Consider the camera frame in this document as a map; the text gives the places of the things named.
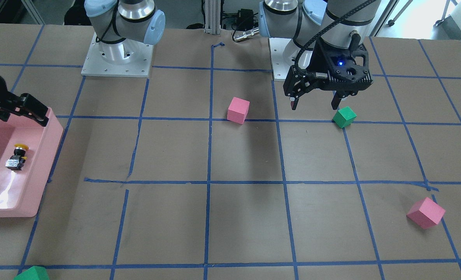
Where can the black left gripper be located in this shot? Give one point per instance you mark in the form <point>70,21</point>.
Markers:
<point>319,58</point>

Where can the yellow emergency stop button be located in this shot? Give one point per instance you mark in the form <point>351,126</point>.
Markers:
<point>17,160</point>

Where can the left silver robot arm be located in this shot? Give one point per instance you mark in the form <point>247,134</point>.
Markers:
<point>327,39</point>

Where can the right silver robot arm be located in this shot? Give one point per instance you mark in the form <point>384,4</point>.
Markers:
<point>125,33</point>

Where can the green cube near base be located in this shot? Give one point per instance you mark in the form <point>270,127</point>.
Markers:
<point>344,117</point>

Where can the pink cube near centre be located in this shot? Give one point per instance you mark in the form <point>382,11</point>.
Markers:
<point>238,110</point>

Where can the pink cube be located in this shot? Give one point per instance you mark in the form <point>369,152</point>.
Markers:
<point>238,110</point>
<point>426,213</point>

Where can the pink plastic bin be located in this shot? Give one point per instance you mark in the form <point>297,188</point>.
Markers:
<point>27,152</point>

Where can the pink cube far side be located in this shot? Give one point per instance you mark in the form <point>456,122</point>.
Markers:
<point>426,213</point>

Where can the green cube near bin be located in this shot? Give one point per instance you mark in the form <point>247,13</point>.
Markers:
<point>33,273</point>

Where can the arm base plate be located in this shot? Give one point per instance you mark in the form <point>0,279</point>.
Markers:
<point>125,59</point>
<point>283,54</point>

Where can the aluminium frame post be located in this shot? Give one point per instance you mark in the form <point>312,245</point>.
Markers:
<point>212,13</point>

